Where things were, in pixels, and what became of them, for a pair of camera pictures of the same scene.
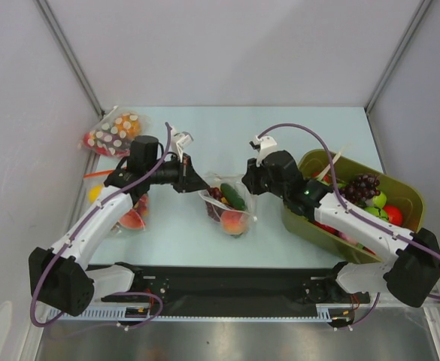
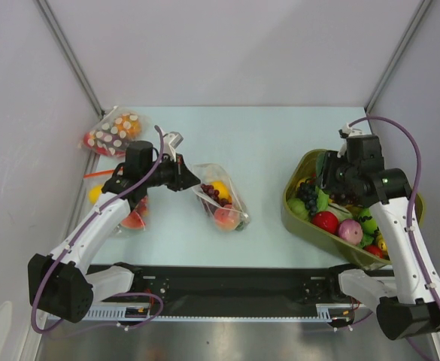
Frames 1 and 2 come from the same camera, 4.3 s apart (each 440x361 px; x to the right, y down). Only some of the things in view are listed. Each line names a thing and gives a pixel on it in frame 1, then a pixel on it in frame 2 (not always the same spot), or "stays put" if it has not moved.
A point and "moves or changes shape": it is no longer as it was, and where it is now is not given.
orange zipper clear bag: x=135 y=217 stays put
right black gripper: x=253 y=178 → x=329 y=174
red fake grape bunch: x=216 y=192 moves or changes shape
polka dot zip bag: x=113 y=134 stays put
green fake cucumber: x=232 y=197 → x=320 y=162
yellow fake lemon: x=95 y=193 stays put
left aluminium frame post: x=46 y=10 stays put
